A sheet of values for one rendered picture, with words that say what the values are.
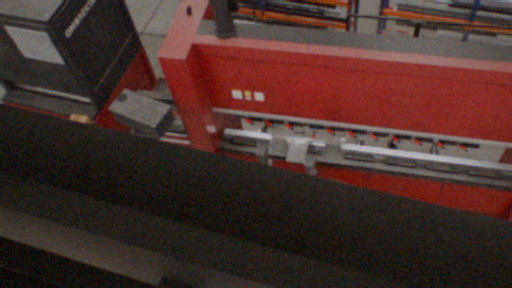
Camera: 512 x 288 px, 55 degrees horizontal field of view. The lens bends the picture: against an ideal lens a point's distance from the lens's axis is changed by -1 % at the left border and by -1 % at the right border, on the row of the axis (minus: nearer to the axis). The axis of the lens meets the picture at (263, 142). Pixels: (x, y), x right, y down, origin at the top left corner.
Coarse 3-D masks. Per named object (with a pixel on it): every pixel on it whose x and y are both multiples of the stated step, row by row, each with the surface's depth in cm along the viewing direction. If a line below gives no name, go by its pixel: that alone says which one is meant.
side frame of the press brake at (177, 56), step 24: (192, 0) 442; (192, 24) 424; (168, 48) 410; (192, 48) 414; (168, 72) 421; (192, 72) 422; (192, 96) 442; (192, 120) 475; (216, 120) 507; (240, 120) 604; (192, 144) 511; (216, 144) 518
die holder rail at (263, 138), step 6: (228, 132) 522; (234, 132) 521; (240, 132) 521; (246, 132) 520; (252, 132) 519; (240, 138) 524; (246, 138) 521; (252, 138) 525; (258, 138) 517; (264, 138) 514; (270, 138) 512
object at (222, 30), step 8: (208, 0) 384; (216, 0) 378; (224, 0) 380; (232, 0) 380; (216, 8) 386; (224, 8) 387; (232, 8) 386; (216, 16) 393; (224, 16) 393; (232, 16) 402; (216, 24) 402; (224, 24) 399; (232, 24) 405; (216, 32) 411; (224, 32) 406; (232, 32) 409
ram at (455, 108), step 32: (224, 64) 429; (256, 64) 420; (288, 64) 412; (224, 96) 467; (288, 96) 447; (320, 96) 437; (352, 96) 428; (384, 96) 419; (416, 96) 410; (448, 96) 402; (480, 96) 394; (416, 128) 445; (448, 128) 435; (480, 128) 426
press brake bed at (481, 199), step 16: (256, 160) 531; (320, 176) 529; (336, 176) 522; (352, 176) 515; (368, 176) 509; (384, 176) 502; (400, 176) 496; (416, 176) 490; (400, 192) 521; (416, 192) 514; (432, 192) 507; (448, 192) 501; (464, 192) 495; (480, 192) 488; (496, 192) 482; (464, 208) 520; (480, 208) 513; (496, 208) 507
